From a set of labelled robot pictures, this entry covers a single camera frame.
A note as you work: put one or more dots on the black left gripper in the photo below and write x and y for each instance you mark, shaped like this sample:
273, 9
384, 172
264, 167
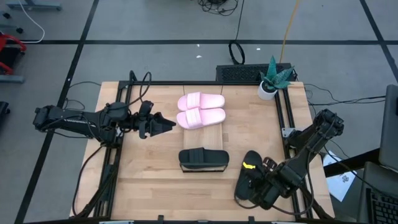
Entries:
146, 127

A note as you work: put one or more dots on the red metal cart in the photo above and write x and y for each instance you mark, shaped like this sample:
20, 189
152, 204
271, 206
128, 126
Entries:
12, 39

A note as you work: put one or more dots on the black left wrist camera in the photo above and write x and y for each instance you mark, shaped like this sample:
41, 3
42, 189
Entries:
146, 108

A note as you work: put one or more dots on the black caster wheel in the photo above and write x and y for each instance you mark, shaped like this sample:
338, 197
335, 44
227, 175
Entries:
7, 15
20, 30

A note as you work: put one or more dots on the black keyboard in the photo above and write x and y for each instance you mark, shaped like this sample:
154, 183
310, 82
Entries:
236, 73
384, 208

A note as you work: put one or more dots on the black floor object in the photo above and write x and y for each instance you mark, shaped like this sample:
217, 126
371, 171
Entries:
3, 108

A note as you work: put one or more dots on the black aluminium table frame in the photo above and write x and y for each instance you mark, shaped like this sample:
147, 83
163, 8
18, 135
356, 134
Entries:
155, 83

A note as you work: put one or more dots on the grey desk foot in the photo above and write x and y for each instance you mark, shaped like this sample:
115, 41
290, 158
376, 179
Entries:
11, 78
34, 4

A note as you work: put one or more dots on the pink foam slide sandal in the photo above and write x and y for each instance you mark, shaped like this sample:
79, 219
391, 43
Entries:
192, 119
211, 99

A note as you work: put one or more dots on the grey side desk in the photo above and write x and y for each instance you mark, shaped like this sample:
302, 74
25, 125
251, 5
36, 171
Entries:
382, 180

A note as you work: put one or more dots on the grey computer monitor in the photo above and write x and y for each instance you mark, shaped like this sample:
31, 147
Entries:
390, 130

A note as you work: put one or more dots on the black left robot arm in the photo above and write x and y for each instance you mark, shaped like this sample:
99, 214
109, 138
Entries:
74, 119

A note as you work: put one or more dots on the black desk bar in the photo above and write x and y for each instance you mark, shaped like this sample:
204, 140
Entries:
351, 163

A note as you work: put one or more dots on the black slide sandal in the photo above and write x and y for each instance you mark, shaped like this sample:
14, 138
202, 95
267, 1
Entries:
214, 158
245, 183

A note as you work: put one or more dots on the white paper sheet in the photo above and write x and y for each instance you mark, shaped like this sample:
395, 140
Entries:
340, 183

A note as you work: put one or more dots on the green plant in white pot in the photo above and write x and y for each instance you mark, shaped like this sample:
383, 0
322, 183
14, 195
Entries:
265, 92

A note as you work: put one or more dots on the black frame wooden shelf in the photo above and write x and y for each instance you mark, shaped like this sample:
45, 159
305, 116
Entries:
203, 138

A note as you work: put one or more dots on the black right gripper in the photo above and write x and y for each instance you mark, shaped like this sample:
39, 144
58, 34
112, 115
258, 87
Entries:
270, 189

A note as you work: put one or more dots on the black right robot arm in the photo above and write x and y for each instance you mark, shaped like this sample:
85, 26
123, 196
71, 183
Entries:
298, 168

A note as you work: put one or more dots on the yellow tag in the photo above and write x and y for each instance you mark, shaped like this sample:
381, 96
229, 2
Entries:
248, 165

